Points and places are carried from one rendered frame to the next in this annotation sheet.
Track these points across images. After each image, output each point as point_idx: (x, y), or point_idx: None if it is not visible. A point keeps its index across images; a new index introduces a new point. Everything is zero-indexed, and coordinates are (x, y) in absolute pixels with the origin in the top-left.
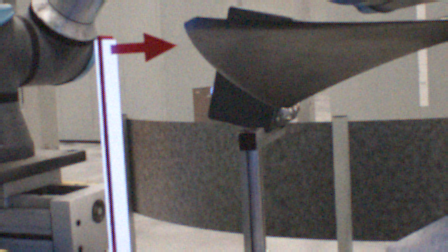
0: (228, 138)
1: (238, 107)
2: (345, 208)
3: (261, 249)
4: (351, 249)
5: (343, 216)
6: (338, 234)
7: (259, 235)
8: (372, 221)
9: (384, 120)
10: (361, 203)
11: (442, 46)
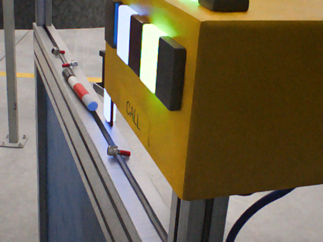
0: None
1: None
2: (10, 4)
3: (51, 21)
4: (14, 36)
5: (8, 10)
6: (4, 24)
7: (49, 11)
8: (29, 14)
9: None
10: (21, 0)
11: None
